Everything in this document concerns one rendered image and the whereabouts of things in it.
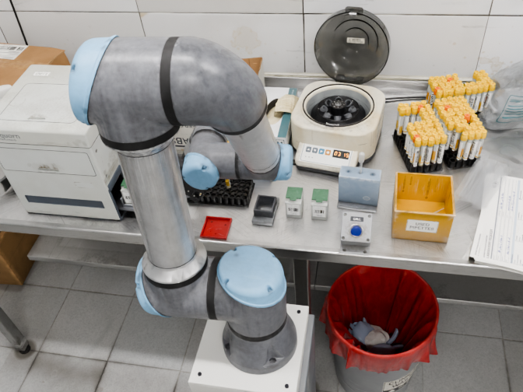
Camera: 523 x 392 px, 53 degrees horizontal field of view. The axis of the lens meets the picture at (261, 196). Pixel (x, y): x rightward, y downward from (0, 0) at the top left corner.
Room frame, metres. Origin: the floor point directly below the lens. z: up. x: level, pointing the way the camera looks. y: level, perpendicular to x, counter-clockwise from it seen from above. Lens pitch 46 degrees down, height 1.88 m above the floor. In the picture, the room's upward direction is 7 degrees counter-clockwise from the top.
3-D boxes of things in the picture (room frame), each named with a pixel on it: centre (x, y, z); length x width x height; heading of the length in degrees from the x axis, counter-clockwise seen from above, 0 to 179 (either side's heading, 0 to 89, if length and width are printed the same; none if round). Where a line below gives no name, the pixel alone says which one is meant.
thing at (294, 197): (0.92, -0.08, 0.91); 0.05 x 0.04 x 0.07; 165
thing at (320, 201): (0.90, -0.14, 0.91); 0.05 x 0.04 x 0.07; 165
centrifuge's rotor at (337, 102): (1.19, -0.24, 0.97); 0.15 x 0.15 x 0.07
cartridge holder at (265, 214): (0.93, -0.01, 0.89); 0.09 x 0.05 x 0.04; 163
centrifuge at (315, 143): (1.18, -0.24, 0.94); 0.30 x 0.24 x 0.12; 156
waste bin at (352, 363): (0.89, -0.33, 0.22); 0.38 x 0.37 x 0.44; 75
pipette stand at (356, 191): (0.93, -0.25, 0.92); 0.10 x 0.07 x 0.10; 70
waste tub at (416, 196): (0.84, -0.38, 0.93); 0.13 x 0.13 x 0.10; 74
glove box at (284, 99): (1.26, -0.08, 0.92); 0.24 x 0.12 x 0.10; 165
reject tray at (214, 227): (0.89, 0.12, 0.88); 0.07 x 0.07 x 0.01; 75
